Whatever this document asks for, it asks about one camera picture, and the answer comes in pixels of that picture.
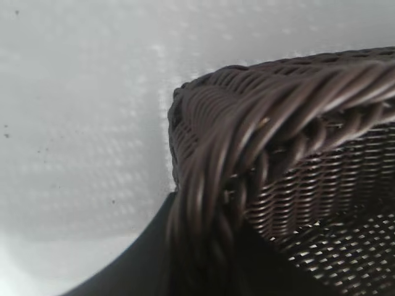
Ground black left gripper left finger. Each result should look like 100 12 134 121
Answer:
61 190 180 296

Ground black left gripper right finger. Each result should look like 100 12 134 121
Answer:
228 229 309 296

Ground dark brown woven basket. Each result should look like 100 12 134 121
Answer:
167 46 395 296

